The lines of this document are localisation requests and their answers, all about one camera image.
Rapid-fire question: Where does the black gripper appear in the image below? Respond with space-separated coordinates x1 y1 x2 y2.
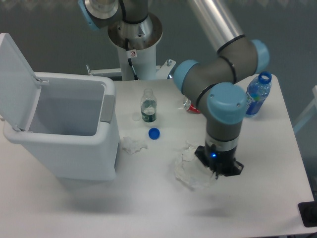
195 145 244 179

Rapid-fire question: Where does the tissue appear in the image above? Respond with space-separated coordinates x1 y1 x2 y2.
183 158 217 189

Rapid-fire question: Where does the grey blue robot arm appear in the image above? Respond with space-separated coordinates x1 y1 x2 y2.
78 0 269 177

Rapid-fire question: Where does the crumpled paper ball centre top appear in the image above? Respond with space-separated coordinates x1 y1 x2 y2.
181 141 198 162

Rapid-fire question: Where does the crumpled paper centre bottom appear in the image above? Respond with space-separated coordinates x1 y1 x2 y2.
174 157 192 186

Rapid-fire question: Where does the crushed red soda can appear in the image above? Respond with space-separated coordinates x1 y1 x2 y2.
183 96 201 114

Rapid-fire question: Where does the blue bottle cap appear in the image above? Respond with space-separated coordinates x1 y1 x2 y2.
148 127 160 140

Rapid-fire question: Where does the blue plastic drink bottle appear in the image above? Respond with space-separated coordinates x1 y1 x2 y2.
245 71 272 118

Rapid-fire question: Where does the crumpled paper near bin top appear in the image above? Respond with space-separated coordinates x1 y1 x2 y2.
121 136 148 155

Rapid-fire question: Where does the clear green-label plastic bottle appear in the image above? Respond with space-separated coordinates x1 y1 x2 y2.
141 88 157 123

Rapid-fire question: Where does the clear small bottle cap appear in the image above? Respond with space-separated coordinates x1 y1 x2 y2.
131 113 141 121

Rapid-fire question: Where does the black device at edge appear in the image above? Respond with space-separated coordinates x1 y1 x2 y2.
298 201 317 228

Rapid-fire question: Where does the white trash bin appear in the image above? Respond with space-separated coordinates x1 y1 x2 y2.
3 72 120 181

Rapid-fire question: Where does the white trash bin lid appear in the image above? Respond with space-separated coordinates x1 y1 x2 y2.
0 33 49 131

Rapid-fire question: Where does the white metal base bracket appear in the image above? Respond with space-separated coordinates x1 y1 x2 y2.
86 59 176 81

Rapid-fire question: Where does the white frame at right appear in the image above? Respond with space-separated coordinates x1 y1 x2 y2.
293 85 317 134

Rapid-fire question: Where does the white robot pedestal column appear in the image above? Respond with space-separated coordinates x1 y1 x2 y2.
117 45 157 80

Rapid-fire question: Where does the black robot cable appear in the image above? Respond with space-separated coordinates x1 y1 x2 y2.
125 38 139 80

